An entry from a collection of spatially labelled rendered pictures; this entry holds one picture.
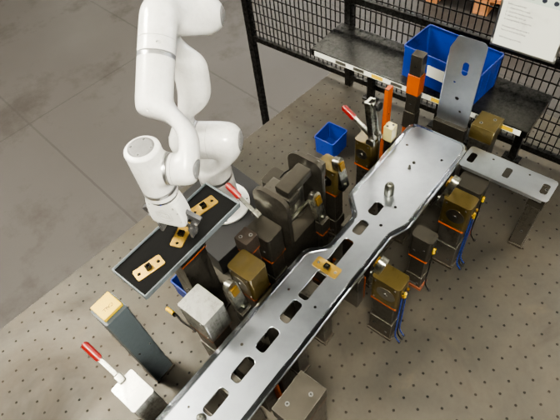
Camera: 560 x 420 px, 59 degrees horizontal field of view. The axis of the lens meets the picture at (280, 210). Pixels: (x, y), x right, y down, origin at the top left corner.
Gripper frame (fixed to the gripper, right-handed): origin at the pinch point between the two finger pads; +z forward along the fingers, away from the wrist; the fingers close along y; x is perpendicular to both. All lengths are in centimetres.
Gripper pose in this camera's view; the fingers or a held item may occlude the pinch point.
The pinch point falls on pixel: (178, 227)
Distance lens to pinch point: 137.3
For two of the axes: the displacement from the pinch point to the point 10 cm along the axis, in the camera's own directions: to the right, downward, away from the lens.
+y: 9.5, 1.9, -2.6
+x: 3.1, -7.8, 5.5
